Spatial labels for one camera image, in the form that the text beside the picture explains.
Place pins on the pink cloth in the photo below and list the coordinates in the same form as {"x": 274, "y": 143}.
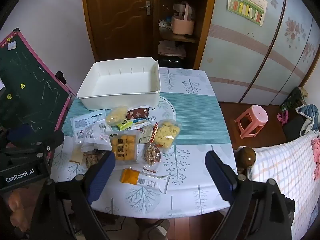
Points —
{"x": 316, "y": 155}

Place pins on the brown nut packet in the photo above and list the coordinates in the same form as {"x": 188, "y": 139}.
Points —
{"x": 90, "y": 160}

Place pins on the pale blue flat packet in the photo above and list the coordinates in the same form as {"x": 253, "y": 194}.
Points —
{"x": 83, "y": 121}

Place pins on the pink plastic stool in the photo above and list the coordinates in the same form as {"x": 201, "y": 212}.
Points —
{"x": 253, "y": 116}

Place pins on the wall poster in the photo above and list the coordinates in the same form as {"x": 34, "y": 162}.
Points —
{"x": 246, "y": 2}

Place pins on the folded cloth stack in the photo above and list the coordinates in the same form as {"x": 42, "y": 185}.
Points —
{"x": 171, "y": 48}

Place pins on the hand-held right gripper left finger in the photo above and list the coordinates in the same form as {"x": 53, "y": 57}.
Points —
{"x": 100, "y": 177}

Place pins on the wooden shelf cabinet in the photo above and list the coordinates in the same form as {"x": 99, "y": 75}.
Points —
{"x": 202, "y": 17}

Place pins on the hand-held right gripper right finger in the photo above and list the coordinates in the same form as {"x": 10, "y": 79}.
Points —
{"x": 220, "y": 177}

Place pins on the floral wardrobe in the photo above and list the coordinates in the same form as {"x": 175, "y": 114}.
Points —
{"x": 250, "y": 55}

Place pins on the blue and white cloth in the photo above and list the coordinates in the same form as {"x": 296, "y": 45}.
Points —
{"x": 307, "y": 115}

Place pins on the blue and white snack packet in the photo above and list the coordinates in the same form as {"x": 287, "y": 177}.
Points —
{"x": 140, "y": 122}

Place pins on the wooden bedpost ball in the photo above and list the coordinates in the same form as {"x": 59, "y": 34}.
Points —
{"x": 246, "y": 157}

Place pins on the checked blanket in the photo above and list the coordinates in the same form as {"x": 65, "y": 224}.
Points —
{"x": 282, "y": 170}

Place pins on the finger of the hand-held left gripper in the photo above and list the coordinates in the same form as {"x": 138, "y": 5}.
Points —
{"x": 48, "y": 140}

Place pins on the yellow pastry packet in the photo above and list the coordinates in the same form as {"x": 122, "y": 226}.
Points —
{"x": 124, "y": 146}

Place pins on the pale puff snack bag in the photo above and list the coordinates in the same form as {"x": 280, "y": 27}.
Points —
{"x": 115, "y": 116}

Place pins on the white plastic bin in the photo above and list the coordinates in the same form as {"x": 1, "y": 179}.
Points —
{"x": 120, "y": 85}

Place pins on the yellow puff bag red header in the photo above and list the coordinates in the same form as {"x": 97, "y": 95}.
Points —
{"x": 166, "y": 133}

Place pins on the person's left hand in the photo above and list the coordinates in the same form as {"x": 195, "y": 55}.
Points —
{"x": 16, "y": 205}

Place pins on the pink basket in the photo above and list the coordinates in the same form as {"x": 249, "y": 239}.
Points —
{"x": 182, "y": 26}

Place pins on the clear nut date packet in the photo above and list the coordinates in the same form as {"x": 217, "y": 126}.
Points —
{"x": 152, "y": 155}

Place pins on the orange and white packet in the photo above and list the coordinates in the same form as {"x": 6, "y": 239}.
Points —
{"x": 142, "y": 180}

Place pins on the beige snack packet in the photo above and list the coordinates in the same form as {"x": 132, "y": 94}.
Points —
{"x": 76, "y": 156}

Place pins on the brown snowflake snack packet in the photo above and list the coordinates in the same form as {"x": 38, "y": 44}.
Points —
{"x": 138, "y": 112}

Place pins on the person's foot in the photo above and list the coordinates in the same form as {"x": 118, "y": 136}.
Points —
{"x": 155, "y": 230}

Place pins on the green snack packet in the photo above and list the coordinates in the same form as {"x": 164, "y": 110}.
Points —
{"x": 125, "y": 125}

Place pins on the silver white packet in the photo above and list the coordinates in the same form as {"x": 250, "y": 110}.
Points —
{"x": 96, "y": 136}

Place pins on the small white snack packet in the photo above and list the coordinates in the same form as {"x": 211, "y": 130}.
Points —
{"x": 146, "y": 135}

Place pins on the pink toy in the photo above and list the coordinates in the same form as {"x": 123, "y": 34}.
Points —
{"x": 282, "y": 118}

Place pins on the green chalkboard pink frame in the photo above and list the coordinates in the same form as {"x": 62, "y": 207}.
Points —
{"x": 30, "y": 92}

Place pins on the green box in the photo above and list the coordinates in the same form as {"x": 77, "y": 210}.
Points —
{"x": 291, "y": 100}

